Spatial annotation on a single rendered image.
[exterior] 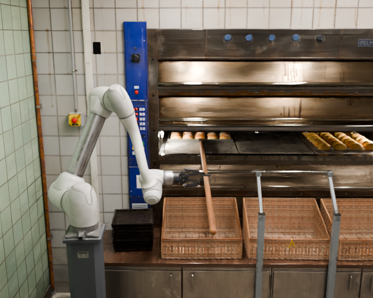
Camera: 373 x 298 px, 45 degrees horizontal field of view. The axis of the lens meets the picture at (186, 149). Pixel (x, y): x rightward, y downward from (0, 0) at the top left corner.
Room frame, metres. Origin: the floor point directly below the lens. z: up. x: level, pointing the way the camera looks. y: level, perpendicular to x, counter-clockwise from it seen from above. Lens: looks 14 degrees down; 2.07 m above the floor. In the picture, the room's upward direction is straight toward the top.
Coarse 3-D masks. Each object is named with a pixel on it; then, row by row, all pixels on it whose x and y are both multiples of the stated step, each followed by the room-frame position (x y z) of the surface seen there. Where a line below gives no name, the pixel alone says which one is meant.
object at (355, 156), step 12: (168, 156) 3.28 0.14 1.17; (180, 156) 3.28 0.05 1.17; (192, 156) 3.28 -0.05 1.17; (216, 156) 3.28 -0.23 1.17; (228, 156) 3.27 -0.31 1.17; (240, 156) 3.27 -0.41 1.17; (252, 156) 3.27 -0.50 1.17; (264, 156) 3.27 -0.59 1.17; (276, 156) 3.27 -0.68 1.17; (288, 156) 3.27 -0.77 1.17; (300, 156) 3.27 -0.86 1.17; (312, 156) 3.26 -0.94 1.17; (324, 156) 3.26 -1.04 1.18; (336, 156) 3.26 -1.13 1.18; (348, 156) 3.26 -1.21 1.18; (360, 156) 3.26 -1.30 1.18; (372, 156) 3.26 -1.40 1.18
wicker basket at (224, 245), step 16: (176, 208) 3.22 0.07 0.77; (192, 208) 3.22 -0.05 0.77; (224, 208) 3.22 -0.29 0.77; (176, 224) 3.19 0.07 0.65; (192, 224) 3.19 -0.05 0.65; (208, 224) 3.19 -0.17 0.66; (224, 224) 3.19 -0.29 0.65; (176, 240) 2.78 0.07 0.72; (192, 240) 2.78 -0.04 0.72; (208, 240) 2.78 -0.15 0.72; (224, 240) 2.78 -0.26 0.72; (240, 240) 2.78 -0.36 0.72; (176, 256) 2.79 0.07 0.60; (192, 256) 2.81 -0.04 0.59; (208, 256) 2.78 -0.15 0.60; (224, 256) 2.81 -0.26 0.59; (240, 256) 2.78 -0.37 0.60
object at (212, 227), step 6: (204, 156) 3.15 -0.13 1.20; (204, 162) 2.99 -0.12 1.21; (204, 168) 2.85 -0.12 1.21; (204, 180) 2.61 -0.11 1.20; (210, 192) 2.42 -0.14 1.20; (210, 198) 2.30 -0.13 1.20; (210, 204) 2.21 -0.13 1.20; (210, 210) 2.13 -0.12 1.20; (210, 216) 2.05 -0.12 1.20; (210, 222) 1.99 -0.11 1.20; (210, 228) 1.93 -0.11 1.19
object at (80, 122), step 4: (72, 112) 3.25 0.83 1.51; (76, 112) 3.25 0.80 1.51; (80, 112) 3.25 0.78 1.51; (68, 116) 3.22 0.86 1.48; (72, 116) 3.22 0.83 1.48; (76, 116) 3.22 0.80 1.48; (80, 116) 3.22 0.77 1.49; (68, 120) 3.22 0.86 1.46; (80, 120) 3.22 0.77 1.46; (72, 124) 3.22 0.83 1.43; (76, 124) 3.22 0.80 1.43; (80, 124) 3.22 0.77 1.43
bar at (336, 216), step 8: (256, 176) 2.89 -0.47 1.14; (328, 176) 2.88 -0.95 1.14; (336, 208) 2.72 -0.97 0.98; (264, 216) 2.67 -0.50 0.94; (336, 216) 2.66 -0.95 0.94; (264, 224) 2.67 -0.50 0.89; (336, 224) 2.66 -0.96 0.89; (264, 232) 2.67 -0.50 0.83; (336, 232) 2.66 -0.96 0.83; (336, 240) 2.66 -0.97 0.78; (336, 248) 2.66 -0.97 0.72; (256, 256) 2.70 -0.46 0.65; (336, 256) 2.66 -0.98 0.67; (256, 264) 2.68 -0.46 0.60; (336, 264) 2.66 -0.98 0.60; (256, 272) 2.67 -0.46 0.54; (328, 272) 2.69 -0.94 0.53; (256, 280) 2.67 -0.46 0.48; (328, 280) 2.68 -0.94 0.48; (256, 288) 2.67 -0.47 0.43; (328, 288) 2.67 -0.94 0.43; (256, 296) 2.67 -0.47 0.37; (328, 296) 2.66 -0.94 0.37
